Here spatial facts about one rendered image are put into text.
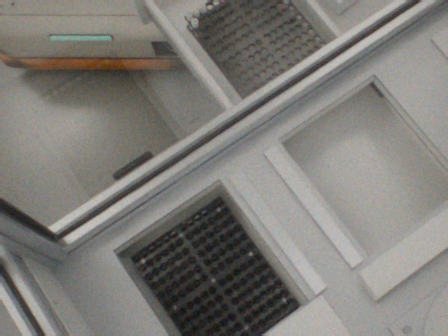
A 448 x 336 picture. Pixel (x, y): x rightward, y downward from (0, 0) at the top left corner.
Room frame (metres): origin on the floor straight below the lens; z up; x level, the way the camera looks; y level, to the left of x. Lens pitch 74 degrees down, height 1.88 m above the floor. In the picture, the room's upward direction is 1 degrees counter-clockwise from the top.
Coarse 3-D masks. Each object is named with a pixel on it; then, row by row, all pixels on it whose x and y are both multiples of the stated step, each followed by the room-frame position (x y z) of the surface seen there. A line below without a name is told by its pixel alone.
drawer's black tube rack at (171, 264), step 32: (192, 224) 0.27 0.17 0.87; (224, 224) 0.27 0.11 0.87; (160, 256) 0.21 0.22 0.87; (192, 256) 0.21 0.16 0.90; (224, 256) 0.21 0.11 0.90; (256, 256) 0.21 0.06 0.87; (160, 288) 0.16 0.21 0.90; (192, 288) 0.16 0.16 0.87; (224, 288) 0.15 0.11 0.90; (256, 288) 0.15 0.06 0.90; (192, 320) 0.11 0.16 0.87; (224, 320) 0.11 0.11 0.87; (256, 320) 0.10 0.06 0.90
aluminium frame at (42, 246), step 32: (416, 0) 0.61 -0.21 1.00; (384, 32) 0.56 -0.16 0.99; (320, 64) 0.49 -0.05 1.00; (352, 64) 0.51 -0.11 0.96; (288, 96) 0.44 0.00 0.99; (224, 128) 0.39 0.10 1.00; (256, 128) 0.40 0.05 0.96; (192, 160) 0.34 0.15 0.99; (128, 192) 0.29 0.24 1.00; (160, 192) 0.30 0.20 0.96; (0, 224) 0.19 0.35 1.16; (32, 224) 0.22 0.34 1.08; (96, 224) 0.24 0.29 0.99; (0, 256) 0.17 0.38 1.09; (32, 256) 0.18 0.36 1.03; (64, 256) 0.20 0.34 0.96; (32, 288) 0.13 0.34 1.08; (32, 320) 0.09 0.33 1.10
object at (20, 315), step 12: (0, 276) 0.14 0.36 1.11; (0, 288) 0.12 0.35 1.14; (0, 300) 0.10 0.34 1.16; (12, 300) 0.11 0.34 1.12; (0, 312) 0.09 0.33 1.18; (12, 312) 0.09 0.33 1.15; (24, 312) 0.10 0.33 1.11; (0, 324) 0.07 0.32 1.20; (12, 324) 0.07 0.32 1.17; (24, 324) 0.08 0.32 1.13
